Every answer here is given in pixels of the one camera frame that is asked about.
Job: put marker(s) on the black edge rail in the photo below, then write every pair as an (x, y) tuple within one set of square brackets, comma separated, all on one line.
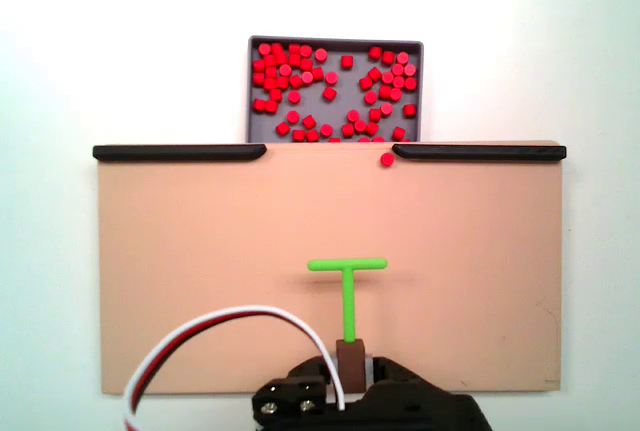
[(180, 152), (480, 152)]

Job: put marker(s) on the grey rectangular tray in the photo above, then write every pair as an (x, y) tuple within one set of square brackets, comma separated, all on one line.
[(345, 98)]

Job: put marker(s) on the green T pusher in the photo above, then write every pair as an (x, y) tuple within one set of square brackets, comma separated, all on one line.
[(348, 301)]

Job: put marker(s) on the beige rectangular board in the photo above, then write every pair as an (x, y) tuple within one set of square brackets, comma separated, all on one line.
[(200, 251)]

